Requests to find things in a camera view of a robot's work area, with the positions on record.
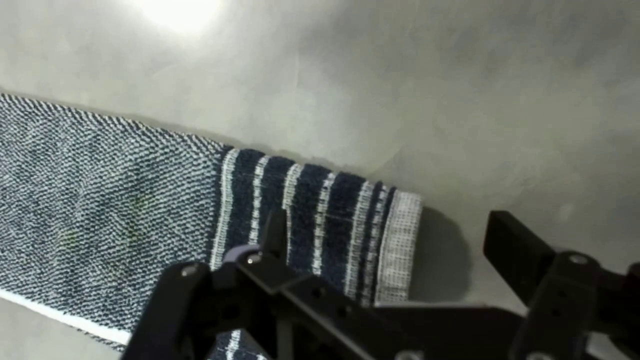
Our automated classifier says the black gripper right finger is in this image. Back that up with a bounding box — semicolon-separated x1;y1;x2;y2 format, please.
482;210;640;360

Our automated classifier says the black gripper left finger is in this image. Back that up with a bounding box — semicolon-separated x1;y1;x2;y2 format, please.
121;207;376;360

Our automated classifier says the grey towel with navy stripes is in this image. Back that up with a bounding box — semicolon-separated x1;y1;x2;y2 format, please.
0;92;426;360

